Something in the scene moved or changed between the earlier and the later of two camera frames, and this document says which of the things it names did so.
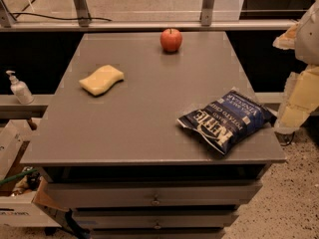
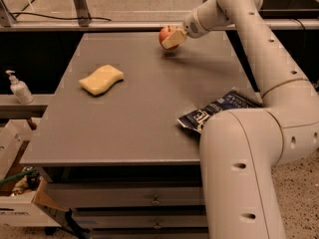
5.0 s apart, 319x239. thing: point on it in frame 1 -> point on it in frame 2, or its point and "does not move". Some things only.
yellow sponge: (101, 80) does not move
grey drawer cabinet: (121, 160) does not move
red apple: (170, 40) does not move
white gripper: (308, 39) -> (191, 27)
